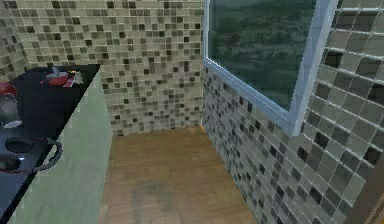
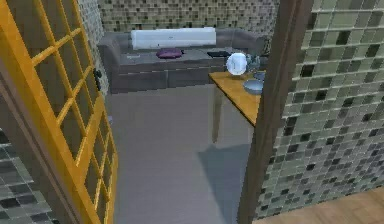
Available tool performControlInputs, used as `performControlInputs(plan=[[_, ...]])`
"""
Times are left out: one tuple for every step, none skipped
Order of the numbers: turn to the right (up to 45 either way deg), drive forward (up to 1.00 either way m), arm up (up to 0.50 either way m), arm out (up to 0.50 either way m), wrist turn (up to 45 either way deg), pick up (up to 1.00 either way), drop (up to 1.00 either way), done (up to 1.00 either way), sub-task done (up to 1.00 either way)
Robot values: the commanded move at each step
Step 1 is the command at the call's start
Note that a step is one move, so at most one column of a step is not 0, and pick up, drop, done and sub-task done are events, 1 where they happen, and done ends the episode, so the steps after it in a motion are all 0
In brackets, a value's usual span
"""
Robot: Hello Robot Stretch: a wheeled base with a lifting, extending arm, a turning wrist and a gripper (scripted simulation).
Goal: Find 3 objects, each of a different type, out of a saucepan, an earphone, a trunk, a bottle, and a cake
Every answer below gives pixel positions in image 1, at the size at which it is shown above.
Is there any red saucepan with lid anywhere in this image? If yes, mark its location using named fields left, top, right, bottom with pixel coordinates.
left=40, top=66, right=77, bottom=88

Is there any pale green kitchen counter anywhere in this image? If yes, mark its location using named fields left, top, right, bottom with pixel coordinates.
left=0, top=64, right=114, bottom=224

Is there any red and grey kettle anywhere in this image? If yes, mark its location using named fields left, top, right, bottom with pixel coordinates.
left=0, top=81, right=23, bottom=129

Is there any black stovetop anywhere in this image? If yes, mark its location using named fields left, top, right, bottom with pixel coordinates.
left=0, top=127, right=58, bottom=214

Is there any white framed window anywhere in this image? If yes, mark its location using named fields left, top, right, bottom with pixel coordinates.
left=202, top=0, right=340, bottom=137

